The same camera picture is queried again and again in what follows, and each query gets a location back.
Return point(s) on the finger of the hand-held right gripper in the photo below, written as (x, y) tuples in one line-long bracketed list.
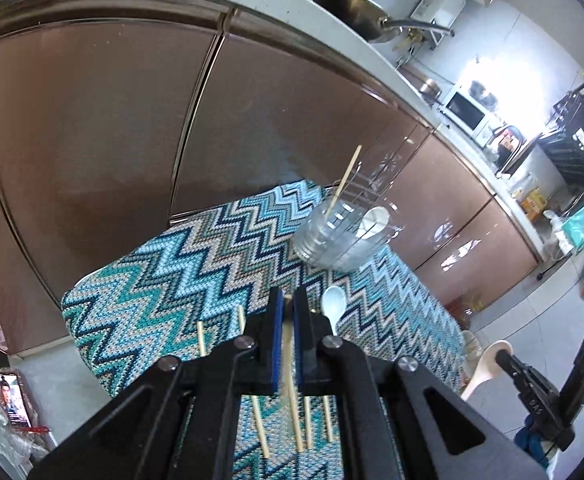
[(509, 366)]

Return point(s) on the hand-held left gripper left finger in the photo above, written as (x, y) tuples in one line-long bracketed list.
[(277, 350)]

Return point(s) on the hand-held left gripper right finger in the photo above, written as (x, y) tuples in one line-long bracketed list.
[(300, 350)]

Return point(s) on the wooden chopstick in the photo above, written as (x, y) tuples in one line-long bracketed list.
[(328, 420), (309, 422), (201, 340), (261, 425), (344, 180), (289, 340)]

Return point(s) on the white plastic spoon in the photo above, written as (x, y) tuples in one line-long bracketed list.
[(332, 302), (374, 220)]

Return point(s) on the clear plastic utensil container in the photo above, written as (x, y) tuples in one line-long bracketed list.
[(332, 245)]

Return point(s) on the person's right hand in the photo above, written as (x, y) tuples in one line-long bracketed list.
[(534, 445)]

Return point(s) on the brown glossy cabinet door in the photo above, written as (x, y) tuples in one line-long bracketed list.
[(282, 120), (437, 195), (477, 255), (96, 160)]

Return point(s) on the zigzag patterned teal cloth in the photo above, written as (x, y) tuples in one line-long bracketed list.
[(171, 270)]

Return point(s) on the teal packet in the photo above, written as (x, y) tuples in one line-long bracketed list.
[(583, 222)]

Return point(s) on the yellow box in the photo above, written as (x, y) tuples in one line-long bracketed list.
[(533, 202)]

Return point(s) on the dark kettle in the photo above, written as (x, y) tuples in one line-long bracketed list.
[(509, 142)]

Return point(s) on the black dish rack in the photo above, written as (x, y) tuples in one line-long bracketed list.
[(572, 150)]

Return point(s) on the white microwave oven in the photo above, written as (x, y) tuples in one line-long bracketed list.
[(467, 110)]

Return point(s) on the smartphone with lit screen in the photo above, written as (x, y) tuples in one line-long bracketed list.
[(14, 397)]

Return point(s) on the small metal pot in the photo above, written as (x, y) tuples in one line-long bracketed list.
[(429, 89)]

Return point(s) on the clear plastic bag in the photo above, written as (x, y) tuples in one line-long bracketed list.
[(1, 440)]

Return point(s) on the metal wok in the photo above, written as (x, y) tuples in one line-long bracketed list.
[(352, 10)]

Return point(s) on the white water heater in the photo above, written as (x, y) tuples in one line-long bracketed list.
[(437, 2)]

